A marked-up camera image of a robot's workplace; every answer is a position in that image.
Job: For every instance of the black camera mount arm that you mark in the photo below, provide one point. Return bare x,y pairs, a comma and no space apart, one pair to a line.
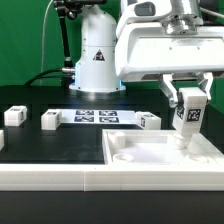
69,9

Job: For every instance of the white square tabletop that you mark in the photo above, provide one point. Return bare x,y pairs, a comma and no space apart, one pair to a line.
157,147

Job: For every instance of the white block left edge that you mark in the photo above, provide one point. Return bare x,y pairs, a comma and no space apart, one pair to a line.
1,139

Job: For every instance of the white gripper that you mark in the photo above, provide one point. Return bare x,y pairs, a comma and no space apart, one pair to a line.
145,48

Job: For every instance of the white obstacle fence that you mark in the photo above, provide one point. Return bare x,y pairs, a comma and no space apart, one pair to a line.
58,177

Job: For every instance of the tag marker sheet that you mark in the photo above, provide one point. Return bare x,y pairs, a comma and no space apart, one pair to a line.
82,116

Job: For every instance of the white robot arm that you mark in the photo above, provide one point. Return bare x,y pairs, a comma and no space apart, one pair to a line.
95,71

